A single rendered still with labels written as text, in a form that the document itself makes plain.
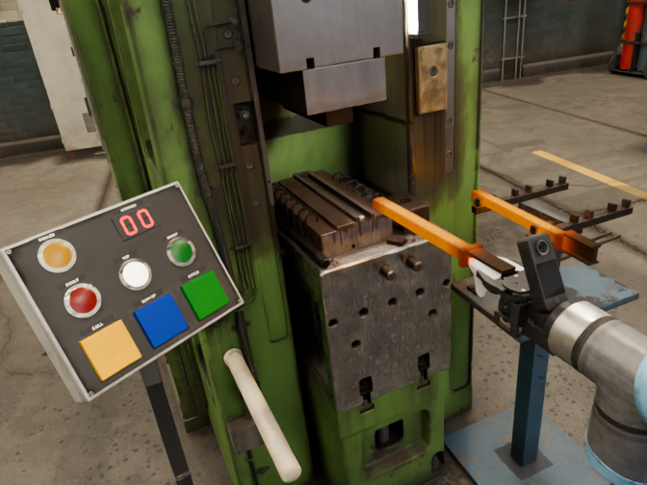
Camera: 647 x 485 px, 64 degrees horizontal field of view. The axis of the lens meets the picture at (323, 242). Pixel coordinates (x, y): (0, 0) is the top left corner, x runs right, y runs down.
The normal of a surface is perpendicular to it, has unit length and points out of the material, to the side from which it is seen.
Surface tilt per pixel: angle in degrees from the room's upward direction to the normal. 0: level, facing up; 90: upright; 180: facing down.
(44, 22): 90
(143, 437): 0
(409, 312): 90
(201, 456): 0
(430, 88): 90
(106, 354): 60
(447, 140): 90
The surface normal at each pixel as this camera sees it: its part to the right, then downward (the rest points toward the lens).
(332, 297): 0.42, 0.37
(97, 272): 0.61, -0.26
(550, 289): 0.33, -0.14
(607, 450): -0.79, 0.36
